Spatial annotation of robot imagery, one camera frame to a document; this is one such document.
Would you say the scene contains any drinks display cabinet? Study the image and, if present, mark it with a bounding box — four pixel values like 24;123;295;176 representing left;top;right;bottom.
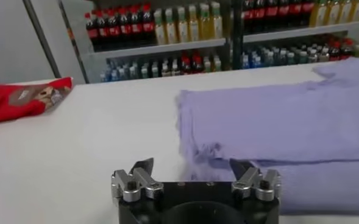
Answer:
230;0;359;71
57;0;238;85

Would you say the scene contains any white cabinet shelf board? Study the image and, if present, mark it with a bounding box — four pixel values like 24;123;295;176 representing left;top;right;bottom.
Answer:
87;38;229;60
243;18;359;43

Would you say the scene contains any yellow juice bottle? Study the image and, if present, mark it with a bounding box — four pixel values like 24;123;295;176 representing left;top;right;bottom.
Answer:
176;5;188;43
198;2;211;40
210;1;223;40
324;0;338;26
337;0;352;24
165;7;177;44
187;4;200;42
309;0;325;27
153;8;166;46
350;0;359;23

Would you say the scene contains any long black slanted pole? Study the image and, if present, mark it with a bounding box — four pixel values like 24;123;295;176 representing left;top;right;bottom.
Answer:
22;0;63;79

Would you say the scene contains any purple t-shirt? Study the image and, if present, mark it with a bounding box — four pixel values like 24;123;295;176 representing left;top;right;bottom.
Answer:
175;57;359;215

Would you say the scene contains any small dark drink bottle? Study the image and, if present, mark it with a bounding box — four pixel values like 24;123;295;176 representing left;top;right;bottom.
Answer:
297;46;308;65
139;62;150;79
318;44;330;63
286;47;298;66
149;60;161;78
307;45;319;64
160;59;172;77
171;58;182;76

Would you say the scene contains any small red cap cola bottle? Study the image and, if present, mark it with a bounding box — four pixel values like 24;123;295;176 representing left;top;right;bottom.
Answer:
340;39;354;60
180;52;192;75
329;41;341;61
191;51;203;74

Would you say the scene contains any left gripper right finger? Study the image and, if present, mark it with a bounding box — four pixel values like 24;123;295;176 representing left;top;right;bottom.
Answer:
229;158;282;202

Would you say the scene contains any clear green tinted bottle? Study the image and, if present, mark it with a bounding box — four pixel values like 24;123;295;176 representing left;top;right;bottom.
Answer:
275;47;288;67
119;63;130;80
263;48;276;68
129;62;140;80

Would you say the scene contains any red shirt with bear print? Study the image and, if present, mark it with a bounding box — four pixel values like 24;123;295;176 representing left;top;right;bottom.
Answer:
0;76;74;125

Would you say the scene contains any blue water bottle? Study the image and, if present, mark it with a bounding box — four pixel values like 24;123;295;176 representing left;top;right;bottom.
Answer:
242;52;252;70
100;65;112;83
110;64;121;82
251;51;263;69

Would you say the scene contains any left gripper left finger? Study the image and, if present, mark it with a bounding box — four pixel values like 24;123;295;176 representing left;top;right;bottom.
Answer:
110;157;165;203

